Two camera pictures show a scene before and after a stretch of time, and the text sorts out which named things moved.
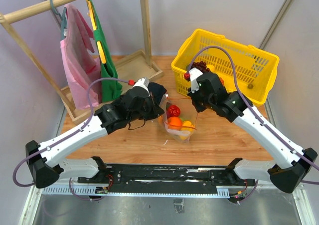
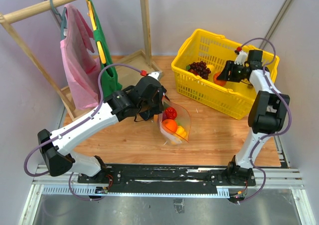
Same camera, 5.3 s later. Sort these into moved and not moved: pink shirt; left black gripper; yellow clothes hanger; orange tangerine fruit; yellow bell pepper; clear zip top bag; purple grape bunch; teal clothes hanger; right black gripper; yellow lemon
Moved: clear zip top bag; yellow bell pepper; right black gripper; orange tangerine fruit
Not moved: purple grape bunch; yellow clothes hanger; yellow lemon; left black gripper; teal clothes hanger; pink shirt
